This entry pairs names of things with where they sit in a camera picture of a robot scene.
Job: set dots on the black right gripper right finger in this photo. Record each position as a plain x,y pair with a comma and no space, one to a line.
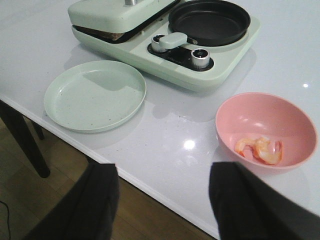
246,208

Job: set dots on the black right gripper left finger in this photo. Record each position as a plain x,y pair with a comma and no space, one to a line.
87,211

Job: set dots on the cooked shrimp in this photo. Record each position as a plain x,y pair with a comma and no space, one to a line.
264,152
246,142

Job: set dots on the bread slice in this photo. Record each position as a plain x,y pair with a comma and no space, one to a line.
109,36

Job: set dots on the breakfast maker hinged lid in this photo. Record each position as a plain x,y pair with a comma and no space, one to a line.
114,16

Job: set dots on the mint green breakfast maker base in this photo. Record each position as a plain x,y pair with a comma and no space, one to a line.
174,65

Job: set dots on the pink bowl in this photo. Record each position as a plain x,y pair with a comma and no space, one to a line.
256,114

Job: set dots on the mint green round plate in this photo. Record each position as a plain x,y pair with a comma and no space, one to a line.
95,96

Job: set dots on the black table leg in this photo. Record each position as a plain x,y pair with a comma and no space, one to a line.
16,124

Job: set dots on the right silver control knob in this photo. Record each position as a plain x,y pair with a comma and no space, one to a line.
200,58

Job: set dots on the silver control knob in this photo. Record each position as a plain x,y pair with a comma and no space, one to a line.
155,44
200,58

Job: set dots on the left silver control knob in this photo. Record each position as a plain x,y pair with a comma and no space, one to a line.
155,44

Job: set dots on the black round frying pan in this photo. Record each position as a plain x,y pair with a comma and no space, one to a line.
208,23

